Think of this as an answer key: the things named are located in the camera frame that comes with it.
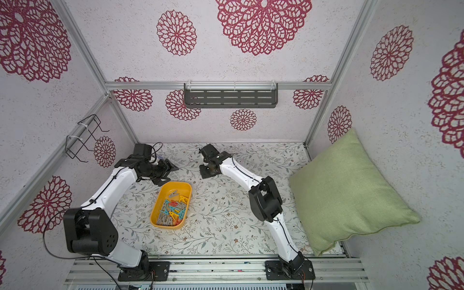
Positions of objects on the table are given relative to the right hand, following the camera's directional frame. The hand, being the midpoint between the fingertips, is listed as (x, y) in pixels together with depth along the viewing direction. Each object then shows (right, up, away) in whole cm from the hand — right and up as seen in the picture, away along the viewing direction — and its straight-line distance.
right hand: (203, 170), depth 93 cm
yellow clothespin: (-10, -14, -1) cm, 18 cm away
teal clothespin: (-10, -21, -6) cm, 24 cm away
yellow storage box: (-11, -11, +4) cm, 16 cm away
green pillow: (+57, -7, -26) cm, 63 cm away
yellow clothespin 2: (-14, -21, -6) cm, 26 cm away
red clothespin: (-11, -24, -6) cm, 27 cm away
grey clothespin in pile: (-16, -13, +4) cm, 21 cm away
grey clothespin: (-17, -23, -8) cm, 30 cm away
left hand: (-12, 0, -8) cm, 14 cm away
